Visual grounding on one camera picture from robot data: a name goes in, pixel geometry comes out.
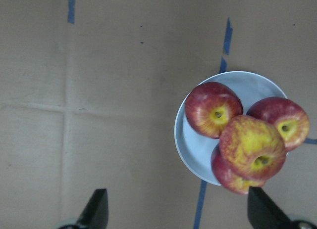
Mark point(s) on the brown paper table cover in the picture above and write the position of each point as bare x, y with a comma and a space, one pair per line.
89, 91

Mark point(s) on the red yellow apple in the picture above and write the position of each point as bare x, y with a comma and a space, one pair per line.
252, 148

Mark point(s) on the red apple on plate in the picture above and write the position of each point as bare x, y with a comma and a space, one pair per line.
227, 178
289, 118
210, 106

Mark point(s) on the light blue plate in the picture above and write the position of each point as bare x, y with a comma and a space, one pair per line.
196, 150

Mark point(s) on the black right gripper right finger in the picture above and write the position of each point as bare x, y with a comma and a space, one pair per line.
263, 213

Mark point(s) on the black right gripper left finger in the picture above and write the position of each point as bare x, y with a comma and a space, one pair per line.
95, 213

